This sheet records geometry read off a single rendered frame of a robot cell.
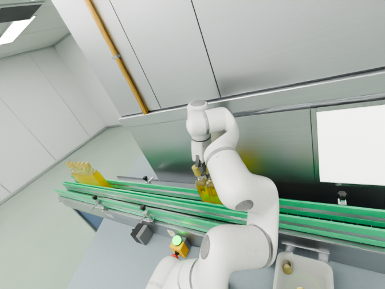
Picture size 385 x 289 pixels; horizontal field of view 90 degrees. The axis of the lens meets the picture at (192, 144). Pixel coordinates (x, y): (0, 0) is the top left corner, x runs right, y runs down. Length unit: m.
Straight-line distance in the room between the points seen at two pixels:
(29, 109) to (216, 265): 6.30
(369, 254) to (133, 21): 1.17
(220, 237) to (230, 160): 0.16
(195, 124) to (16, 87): 6.13
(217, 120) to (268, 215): 0.29
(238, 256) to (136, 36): 0.82
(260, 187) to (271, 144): 0.41
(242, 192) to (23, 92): 6.36
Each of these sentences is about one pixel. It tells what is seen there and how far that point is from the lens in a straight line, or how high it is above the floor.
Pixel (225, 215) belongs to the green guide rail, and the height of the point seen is 0.92.
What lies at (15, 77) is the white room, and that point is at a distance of 6.59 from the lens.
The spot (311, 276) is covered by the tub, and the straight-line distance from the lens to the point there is 0.96.
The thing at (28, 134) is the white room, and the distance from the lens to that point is 6.40.
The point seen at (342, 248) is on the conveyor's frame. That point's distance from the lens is 0.92.
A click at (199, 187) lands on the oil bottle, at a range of 0.91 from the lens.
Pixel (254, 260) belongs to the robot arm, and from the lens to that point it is 0.44.
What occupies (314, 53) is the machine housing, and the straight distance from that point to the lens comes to 0.70.
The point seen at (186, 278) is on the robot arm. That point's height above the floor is 1.21.
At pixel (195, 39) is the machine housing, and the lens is 0.77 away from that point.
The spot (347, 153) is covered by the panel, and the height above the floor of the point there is 1.13.
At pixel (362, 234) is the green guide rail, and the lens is 0.87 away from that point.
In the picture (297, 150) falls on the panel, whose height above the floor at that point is 1.15.
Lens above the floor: 1.65
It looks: 28 degrees down
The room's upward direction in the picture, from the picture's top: 23 degrees counter-clockwise
